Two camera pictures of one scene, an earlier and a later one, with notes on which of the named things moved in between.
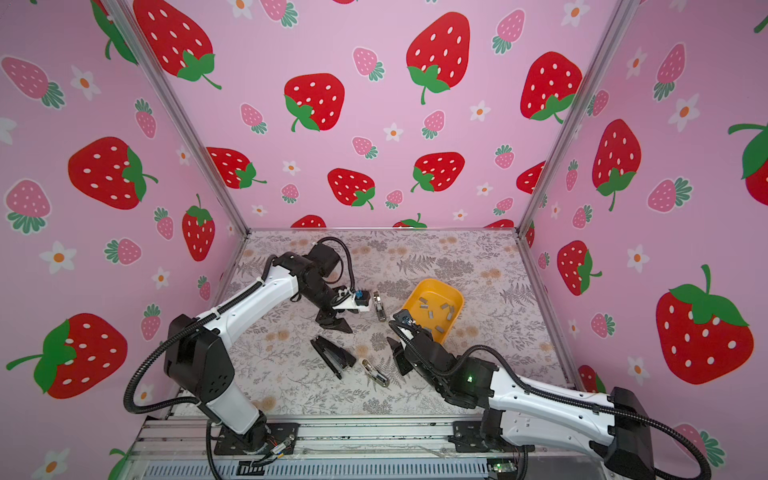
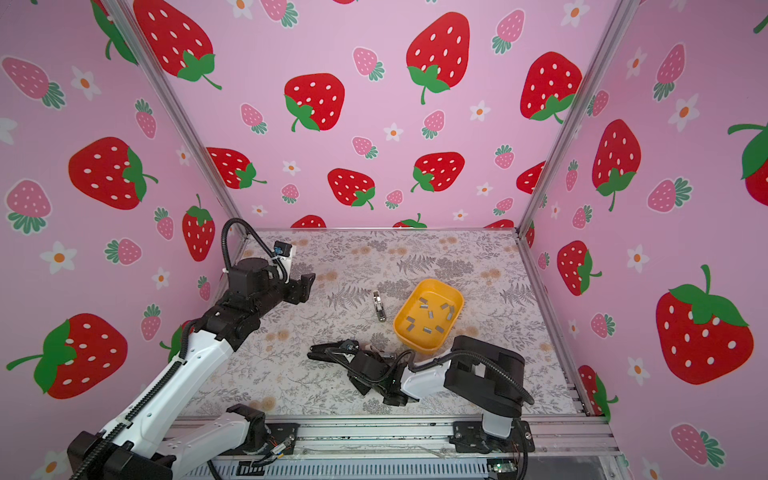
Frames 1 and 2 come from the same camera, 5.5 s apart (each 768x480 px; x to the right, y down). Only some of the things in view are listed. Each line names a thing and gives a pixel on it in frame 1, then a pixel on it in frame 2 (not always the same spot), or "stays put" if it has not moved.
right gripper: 397,349 -> 375,358
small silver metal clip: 379,306 stays put
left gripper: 331,319 -> 299,291
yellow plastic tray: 436,306 stays put
